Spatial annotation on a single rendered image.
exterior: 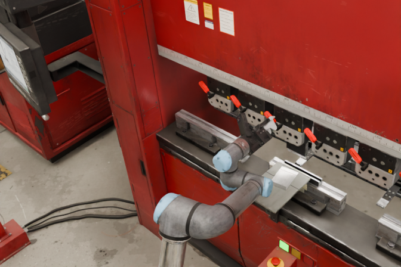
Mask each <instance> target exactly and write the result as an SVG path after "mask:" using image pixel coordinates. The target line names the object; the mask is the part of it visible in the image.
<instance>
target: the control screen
mask: <svg viewBox="0 0 401 267"><path fill-rule="evenodd" d="M0 55H1V57H2V60H3V62H4V65H5V68H6V70H7V71H8V72H9V73H10V74H11V75H12V77H13V78H14V79H15V80H16V81H17V82H18V83H19V84H21V86H22V87H24V89H25V90H27V92H28V93H29V91H28V89H27V86H26V83H25V81H24V78H23V75H22V73H21V70H20V67H19V64H18V61H17V59H16V55H15V53H14V50H13V48H12V47H11V46H10V45H8V44H7V43H6V42H5V41H4V40H3V39H2V38H1V37H0ZM7 64H8V66H9V67H8V66H7Z"/></svg>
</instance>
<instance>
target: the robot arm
mask: <svg viewBox="0 0 401 267"><path fill-rule="evenodd" d="M274 118H275V116H270V117H269V118H267V119H266V120H265V121H263V122H262V123H260V124H258V125H257V126H256V127H254V128H253V129H251V130H250V128H249V124H248V121H247V118H246V114H245V113H239V115H238V116H237V117H236V119H237V123H238V126H239V130H240V134H241V136H240V137H239V138H237V139H236V140H234V141H233V142H232V143H231V144H229V145H228V146H227V147H226V148H224V149H223V150H221V151H219V152H218V153H217V154H216V155H215V156H214V158H213V160H212V161H213V164H214V166H215V168H216V169H217V170H218V171H220V181H221V186H222V187H223V188H224V189H225V190H227V191H229V190H232V191H233V190H235V189H236V188H238V189H237V190H236V191H235V192H234V193H232V194H231V195H230V196H228V197H227V198H226V199H225V200H224V201H223V202H222V203H216V204H215V205H213V206H210V205H207V204H203V203H201V202H198V201H195V200H192V199H190V198H187V197H184V196H182V195H180V194H179V195H178V194H174V193H168V194H166V195H165V196H163V197H162V198H161V200H160V201H159V203H158V205H157V206H156V209H155V212H154V215H153V220H154V222H156V224H159V235H160V236H161V237H162V245H161V254H160V259H159V267H183V265H184V257H185V252H186V244H187V240H189V239H191V238H192V237H193V238H197V239H209V238H214V237H217V236H219V235H221V234H223V233H225V232H227V231H228V230H229V229H230V228H231V227H232V226H233V225H234V224H235V221H236V218H237V217H238V216H239V215H240V214H242V213H243V212H244V211H245V210H246V209H247V208H248V207H249V206H250V205H251V204H252V203H253V202H254V201H255V200H256V199H257V198H258V197H259V196H260V195H261V196H262V197H268V196H269V195H270V194H271V192H272V189H273V181H272V180H271V179H269V178H266V177H265V176H260V175H256V174H254V173H250V172H247V171H244V170H240V169H238V164H237V162H238V161H239V160H240V159H242V158H243V157H244V156H245V155H247V154H249V155H252V154H253V153H254V152H256V151H257V150H258V149H259V148H260V147H262V146H263V145H264V144H265V143H267V142H268V141H269V140H271V139H272V136H271V135H270V134H271V133H272V132H271V130H270V128H271V129H273V130H276V129H277V126H276V125H275V123H274V121H273V119H274Z"/></svg>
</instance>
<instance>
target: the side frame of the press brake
mask: <svg viewBox="0 0 401 267"><path fill-rule="evenodd" d="M85 3H86V6H87V10H88V15H89V18H90V23H91V27H92V32H93V35H94V40H95V44H96V47H97V52H98V56H99V59H100V64H101V69H102V72H103V76H104V81H105V84H106V88H107V93H108V96H109V101H110V105H111V108H112V113H113V117H114V120H115V125H116V130H117V133H118V137H119V142H120V145H121V149H122V154H123V157H124V162H125V166H126V169H127V174H128V179H129V183H130V186H131V191H132V195H133V198H134V203H135V208H136V211H137V215H138V220H139V223H140V224H141V225H143V226H144V227H146V228H147V229H148V230H149V231H150V232H152V233H153V234H155V236H157V237H158V238H160V240H161V241H162V237H161V236H160V235H159V224H156V222H154V220H153V215H154V212H155V209H156V206H157V205H158V203H159V201H160V200H161V198H162V197H163V196H165V195H166V194H168V190H167V186H166V180H165V174H164V167H163V163H162V157H161V151H160V145H159V141H158V140H157V139H156V133H158V132H159V131H161V130H162V129H164V128H165V127H167V126H168V125H170V124H171V123H173V122H174V121H176V119H175V113H177V112H179V111H180V110H182V109H183V110H185V111H187V112H189V113H191V114H193V115H195V116H197V117H199V118H201V119H203V120H205V121H207V122H208V123H210V124H212V125H214V126H216V127H218V128H220V129H222V130H224V131H226V132H228V133H230V134H232V135H234V136H236V137H239V136H240V130H239V126H238V123H237V119H235V118H233V117H231V116H229V115H227V114H225V113H223V112H221V111H219V110H216V109H214V106H213V105H211V104H210V103H209V101H208V94H207V93H205V92H204V90H203V89H202V88H201V86H200V85H199V82H200V81H203V82H204V84H205V85H206V86H207V87H208V83H207V75H205V74H203V73H200V72H198V71H196V70H193V69H191V68H189V67H186V66H184V65H182V64H179V63H177V62H175V61H172V60H170V59H168V58H165V57H163V56H161V55H159V53H158V45H157V40H156V33H155V26H154V21H153V14H152V7H151V3H150V0H85Z"/></svg>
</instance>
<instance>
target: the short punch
mask: <svg viewBox="0 0 401 267"><path fill-rule="evenodd" d="M308 144H309V142H306V143H305V144H304V145H301V146H298V147H297V146H296V145H294V144H291V143H290V142H286V147H287V148H288V151H290V152H292V153H294V154H296V155H298V156H300V157H302V158H304V159H306V156H307V153H308Z"/></svg>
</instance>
